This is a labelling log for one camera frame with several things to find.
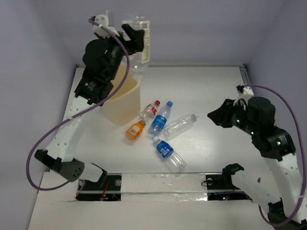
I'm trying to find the clear unlabelled plastic bottle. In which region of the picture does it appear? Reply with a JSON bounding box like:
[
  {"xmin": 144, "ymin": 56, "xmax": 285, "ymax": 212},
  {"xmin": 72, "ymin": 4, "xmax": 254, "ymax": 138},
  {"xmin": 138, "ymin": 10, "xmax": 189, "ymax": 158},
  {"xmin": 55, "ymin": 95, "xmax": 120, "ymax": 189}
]
[{"xmin": 163, "ymin": 114, "xmax": 198, "ymax": 139}]

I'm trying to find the tall blue-cap water bottle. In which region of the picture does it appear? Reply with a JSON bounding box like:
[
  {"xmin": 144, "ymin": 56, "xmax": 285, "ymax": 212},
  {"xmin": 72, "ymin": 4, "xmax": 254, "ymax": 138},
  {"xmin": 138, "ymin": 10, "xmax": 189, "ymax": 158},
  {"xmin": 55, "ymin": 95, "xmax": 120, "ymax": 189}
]
[{"xmin": 148, "ymin": 101, "xmax": 173, "ymax": 137}]

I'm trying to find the small red-cap clear bottle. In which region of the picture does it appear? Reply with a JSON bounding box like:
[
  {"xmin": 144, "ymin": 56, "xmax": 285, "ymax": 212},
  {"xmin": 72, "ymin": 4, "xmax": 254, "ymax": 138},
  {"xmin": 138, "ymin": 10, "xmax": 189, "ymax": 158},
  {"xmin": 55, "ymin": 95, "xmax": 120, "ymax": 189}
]
[{"xmin": 139, "ymin": 100, "xmax": 160, "ymax": 122}]

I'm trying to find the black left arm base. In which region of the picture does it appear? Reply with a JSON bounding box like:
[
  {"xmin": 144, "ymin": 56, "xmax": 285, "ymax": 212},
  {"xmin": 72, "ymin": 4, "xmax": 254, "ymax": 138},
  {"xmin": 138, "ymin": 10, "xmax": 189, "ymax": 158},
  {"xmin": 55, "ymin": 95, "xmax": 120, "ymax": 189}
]
[{"xmin": 76, "ymin": 173, "xmax": 122, "ymax": 202}]

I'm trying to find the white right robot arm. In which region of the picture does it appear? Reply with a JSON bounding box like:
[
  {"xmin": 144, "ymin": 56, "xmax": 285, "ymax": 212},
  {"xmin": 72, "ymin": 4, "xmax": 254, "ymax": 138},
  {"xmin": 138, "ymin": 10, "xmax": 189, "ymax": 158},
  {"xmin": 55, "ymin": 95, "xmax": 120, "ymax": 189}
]
[{"xmin": 207, "ymin": 97, "xmax": 307, "ymax": 230}]

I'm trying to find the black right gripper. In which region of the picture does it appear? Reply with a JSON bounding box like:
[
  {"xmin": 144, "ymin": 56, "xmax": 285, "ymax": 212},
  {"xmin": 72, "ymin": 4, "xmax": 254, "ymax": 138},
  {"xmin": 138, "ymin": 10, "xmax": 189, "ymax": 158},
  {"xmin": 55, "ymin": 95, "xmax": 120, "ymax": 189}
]
[{"xmin": 207, "ymin": 98, "xmax": 259, "ymax": 135}]

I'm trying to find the orange juice bottle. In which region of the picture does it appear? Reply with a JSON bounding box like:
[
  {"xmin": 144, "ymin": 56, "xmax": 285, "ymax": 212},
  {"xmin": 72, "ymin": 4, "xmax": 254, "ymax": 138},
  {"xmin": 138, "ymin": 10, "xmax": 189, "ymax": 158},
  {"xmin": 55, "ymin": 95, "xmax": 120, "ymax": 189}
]
[{"xmin": 125, "ymin": 120, "xmax": 146, "ymax": 141}]

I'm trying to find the clear yellow-label bottle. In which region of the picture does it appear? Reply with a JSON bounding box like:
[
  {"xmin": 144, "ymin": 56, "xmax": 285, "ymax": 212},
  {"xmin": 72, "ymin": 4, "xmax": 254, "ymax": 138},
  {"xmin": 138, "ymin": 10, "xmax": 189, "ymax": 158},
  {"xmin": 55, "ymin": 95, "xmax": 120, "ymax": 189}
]
[{"xmin": 130, "ymin": 14, "xmax": 151, "ymax": 80}]

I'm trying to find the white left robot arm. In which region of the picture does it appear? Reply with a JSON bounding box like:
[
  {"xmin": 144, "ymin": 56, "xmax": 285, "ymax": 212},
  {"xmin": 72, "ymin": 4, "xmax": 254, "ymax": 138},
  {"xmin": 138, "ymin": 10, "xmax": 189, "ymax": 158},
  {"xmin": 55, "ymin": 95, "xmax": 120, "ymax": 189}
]
[{"xmin": 29, "ymin": 20, "xmax": 145, "ymax": 183}]

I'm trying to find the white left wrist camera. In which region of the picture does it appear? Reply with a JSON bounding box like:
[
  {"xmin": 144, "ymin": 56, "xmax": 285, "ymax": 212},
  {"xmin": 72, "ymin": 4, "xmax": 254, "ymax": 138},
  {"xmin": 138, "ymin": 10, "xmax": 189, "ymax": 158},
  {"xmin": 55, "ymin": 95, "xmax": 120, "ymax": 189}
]
[{"xmin": 90, "ymin": 10, "xmax": 119, "ymax": 38}]

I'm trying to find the aluminium side rail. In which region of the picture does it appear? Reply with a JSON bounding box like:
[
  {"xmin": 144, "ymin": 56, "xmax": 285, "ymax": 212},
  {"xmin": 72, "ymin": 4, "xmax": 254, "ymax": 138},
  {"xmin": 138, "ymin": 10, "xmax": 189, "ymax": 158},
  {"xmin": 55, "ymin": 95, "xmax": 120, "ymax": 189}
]
[{"xmin": 239, "ymin": 64, "xmax": 278, "ymax": 170}]

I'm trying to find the blue-label white-cap bottle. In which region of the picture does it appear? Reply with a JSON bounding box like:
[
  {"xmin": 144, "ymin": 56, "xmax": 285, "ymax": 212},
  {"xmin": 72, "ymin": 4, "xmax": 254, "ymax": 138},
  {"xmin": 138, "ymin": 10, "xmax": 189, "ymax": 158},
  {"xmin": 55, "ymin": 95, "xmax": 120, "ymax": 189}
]
[{"xmin": 153, "ymin": 137, "xmax": 187, "ymax": 173}]

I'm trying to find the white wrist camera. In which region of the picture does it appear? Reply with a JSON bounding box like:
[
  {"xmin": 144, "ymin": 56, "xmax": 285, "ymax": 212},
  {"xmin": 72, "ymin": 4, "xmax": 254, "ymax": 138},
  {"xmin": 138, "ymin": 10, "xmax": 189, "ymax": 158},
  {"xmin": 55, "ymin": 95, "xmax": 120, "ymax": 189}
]
[
  {"xmin": 233, "ymin": 84, "xmax": 254, "ymax": 106},
  {"xmin": 90, "ymin": 10, "xmax": 119, "ymax": 38}
]

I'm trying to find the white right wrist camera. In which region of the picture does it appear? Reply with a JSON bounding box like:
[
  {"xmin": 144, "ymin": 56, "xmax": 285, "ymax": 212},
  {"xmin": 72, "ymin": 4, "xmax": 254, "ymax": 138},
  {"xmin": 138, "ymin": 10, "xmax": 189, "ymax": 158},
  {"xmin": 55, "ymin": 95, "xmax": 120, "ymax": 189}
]
[{"xmin": 233, "ymin": 84, "xmax": 254, "ymax": 106}]

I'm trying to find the cream plastic bin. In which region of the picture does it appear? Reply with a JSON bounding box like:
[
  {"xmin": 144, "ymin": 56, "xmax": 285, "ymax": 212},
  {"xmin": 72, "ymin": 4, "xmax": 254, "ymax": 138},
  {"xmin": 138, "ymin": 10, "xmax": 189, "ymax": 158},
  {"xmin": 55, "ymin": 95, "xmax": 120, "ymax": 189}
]
[{"xmin": 102, "ymin": 71, "xmax": 141, "ymax": 126}]

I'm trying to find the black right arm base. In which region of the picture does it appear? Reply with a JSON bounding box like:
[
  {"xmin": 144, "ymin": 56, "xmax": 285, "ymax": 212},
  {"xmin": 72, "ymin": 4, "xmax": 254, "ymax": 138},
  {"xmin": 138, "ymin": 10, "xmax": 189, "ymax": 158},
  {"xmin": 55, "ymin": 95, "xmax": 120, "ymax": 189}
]
[{"xmin": 201, "ymin": 174, "xmax": 251, "ymax": 201}]

